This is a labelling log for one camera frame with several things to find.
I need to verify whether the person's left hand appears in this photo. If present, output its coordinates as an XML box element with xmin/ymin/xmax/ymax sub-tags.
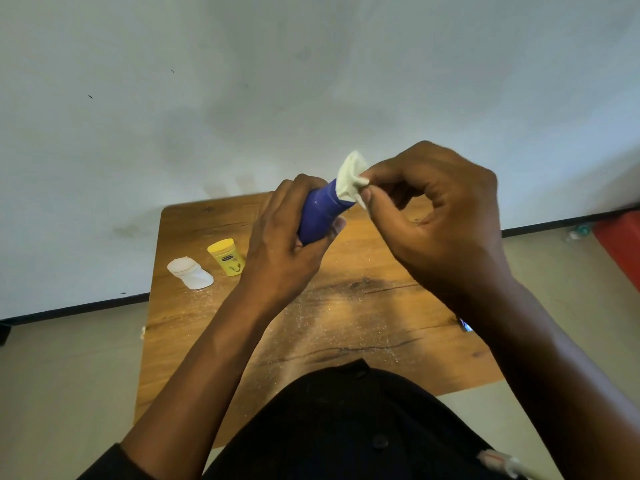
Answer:
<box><xmin>239</xmin><ymin>173</ymin><xmax>347</xmax><ymax>318</ymax></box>

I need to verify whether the person's right hand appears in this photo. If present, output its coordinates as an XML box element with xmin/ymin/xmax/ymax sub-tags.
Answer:
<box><xmin>359</xmin><ymin>140</ymin><xmax>516</xmax><ymax>321</ymax></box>

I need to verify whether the yellow bottle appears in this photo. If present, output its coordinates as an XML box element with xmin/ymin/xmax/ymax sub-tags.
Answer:
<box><xmin>207</xmin><ymin>238</ymin><xmax>247</xmax><ymax>277</ymax></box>

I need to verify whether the dark blue bottle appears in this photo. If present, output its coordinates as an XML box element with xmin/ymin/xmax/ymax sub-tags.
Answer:
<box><xmin>297</xmin><ymin>178</ymin><xmax>357</xmax><ymax>247</ymax></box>

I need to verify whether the white bottle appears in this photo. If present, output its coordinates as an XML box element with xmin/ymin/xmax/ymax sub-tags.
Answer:
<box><xmin>167</xmin><ymin>256</ymin><xmax>215</xmax><ymax>291</ymax></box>

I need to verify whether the white wipe cloth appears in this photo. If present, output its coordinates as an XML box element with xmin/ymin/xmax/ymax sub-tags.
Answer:
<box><xmin>335</xmin><ymin>150</ymin><xmax>371</xmax><ymax>209</ymax></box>

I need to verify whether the person's left forearm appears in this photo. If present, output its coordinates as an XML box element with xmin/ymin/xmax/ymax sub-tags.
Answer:
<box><xmin>119</xmin><ymin>294</ymin><xmax>271</xmax><ymax>480</ymax></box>

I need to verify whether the person's right forearm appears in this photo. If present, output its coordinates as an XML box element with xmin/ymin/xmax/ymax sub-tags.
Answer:
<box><xmin>469</xmin><ymin>284</ymin><xmax>640</xmax><ymax>480</ymax></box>

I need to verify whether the person's black clothing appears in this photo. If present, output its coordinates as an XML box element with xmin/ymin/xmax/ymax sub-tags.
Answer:
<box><xmin>77</xmin><ymin>358</ymin><xmax>526</xmax><ymax>480</ymax></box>

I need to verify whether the wooden table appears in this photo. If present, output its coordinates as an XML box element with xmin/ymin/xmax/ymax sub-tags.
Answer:
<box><xmin>133</xmin><ymin>192</ymin><xmax>505</xmax><ymax>448</ymax></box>

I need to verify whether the red floor object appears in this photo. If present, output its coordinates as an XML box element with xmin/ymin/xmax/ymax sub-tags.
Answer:
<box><xmin>593</xmin><ymin>210</ymin><xmax>640</xmax><ymax>293</ymax></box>

